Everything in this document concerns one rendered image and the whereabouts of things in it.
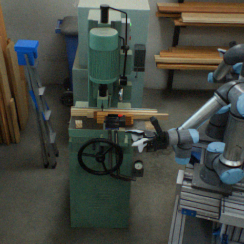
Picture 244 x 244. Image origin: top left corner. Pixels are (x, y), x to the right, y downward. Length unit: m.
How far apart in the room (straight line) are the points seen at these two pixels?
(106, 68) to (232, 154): 0.91
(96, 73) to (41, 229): 1.33
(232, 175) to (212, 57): 2.66
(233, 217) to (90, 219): 1.18
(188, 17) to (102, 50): 2.13
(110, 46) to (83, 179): 0.98
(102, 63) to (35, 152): 1.73
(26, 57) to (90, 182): 1.11
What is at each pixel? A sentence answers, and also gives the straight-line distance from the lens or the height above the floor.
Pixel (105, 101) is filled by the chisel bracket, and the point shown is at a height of 1.06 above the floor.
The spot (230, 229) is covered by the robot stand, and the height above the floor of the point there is 0.32.
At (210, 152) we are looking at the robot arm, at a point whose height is 1.02.
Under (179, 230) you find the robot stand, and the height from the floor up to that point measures 0.23.
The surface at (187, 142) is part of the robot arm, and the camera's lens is 1.89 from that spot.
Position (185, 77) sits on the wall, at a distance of 5.11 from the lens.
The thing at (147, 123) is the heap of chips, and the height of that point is 0.92.
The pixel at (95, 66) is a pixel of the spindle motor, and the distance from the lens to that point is 2.38.
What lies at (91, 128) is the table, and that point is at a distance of 2.50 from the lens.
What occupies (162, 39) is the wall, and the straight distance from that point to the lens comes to 4.86.
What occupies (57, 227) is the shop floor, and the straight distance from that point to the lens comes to 3.09.
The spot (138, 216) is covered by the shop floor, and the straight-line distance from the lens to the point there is 3.17.
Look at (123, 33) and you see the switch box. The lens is 2.66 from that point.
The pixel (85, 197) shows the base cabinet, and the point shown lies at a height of 0.31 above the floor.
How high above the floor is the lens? 2.25
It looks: 32 degrees down
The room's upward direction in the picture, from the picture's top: 3 degrees clockwise
